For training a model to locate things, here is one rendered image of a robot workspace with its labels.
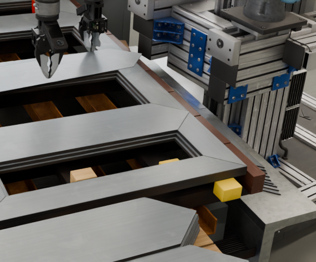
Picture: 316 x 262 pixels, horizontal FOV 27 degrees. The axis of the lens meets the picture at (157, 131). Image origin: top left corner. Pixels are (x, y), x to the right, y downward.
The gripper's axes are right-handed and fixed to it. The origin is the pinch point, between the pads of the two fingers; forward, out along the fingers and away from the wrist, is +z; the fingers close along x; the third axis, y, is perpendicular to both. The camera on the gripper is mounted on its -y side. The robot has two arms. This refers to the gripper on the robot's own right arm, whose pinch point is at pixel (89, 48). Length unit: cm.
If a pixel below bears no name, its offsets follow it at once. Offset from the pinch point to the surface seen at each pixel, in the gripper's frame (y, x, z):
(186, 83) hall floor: -116, 114, 86
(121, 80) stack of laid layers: 24.0, 2.3, 2.3
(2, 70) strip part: 7.9, -34.7, 0.7
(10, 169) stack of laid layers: 65, -48, 3
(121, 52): 5.6, 10.4, 0.6
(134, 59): 12.6, 12.2, 0.6
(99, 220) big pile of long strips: 97, -36, 0
